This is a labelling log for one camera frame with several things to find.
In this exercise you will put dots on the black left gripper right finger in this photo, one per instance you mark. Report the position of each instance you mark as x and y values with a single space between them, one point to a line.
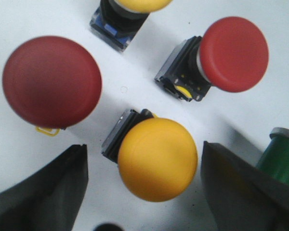
241 197

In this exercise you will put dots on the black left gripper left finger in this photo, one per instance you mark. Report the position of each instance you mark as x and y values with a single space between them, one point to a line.
50 199

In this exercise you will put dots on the yellow push button switch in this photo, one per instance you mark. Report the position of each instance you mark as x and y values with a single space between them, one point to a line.
117 22
156 157

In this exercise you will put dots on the green conveyor belt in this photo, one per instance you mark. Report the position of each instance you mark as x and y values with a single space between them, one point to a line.
275 159

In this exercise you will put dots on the black object at edge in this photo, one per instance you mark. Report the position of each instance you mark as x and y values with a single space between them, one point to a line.
108 227

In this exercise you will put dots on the red push button switch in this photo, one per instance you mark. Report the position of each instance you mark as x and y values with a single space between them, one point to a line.
232 55
52 82

